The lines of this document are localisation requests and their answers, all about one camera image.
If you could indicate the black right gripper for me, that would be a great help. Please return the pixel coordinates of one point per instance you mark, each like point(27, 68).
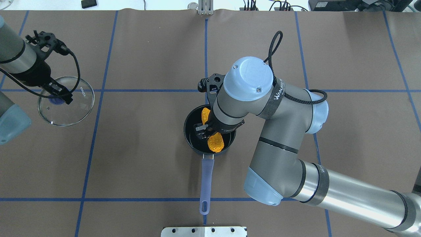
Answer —
point(219, 127)

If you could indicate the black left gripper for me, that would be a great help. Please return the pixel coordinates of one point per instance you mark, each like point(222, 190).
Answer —
point(37, 73)

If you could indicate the dark blue saucepan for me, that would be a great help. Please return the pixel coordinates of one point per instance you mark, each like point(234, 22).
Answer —
point(201, 146)

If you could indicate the yellow toy corn cob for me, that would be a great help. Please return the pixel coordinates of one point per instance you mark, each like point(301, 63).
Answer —
point(214, 142)

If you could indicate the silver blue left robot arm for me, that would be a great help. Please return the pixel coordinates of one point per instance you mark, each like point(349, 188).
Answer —
point(23, 61)

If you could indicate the brown paper table mat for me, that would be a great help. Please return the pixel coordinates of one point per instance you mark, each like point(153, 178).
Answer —
point(154, 123)

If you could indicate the small black square pad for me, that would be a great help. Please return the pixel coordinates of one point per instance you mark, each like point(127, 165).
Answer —
point(85, 4)

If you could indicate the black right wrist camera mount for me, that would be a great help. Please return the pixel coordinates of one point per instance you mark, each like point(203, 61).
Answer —
point(211, 86)

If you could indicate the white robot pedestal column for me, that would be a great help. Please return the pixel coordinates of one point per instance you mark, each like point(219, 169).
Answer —
point(205, 231)

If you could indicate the aluminium frame post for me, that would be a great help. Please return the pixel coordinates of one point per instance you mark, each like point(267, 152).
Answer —
point(205, 7)

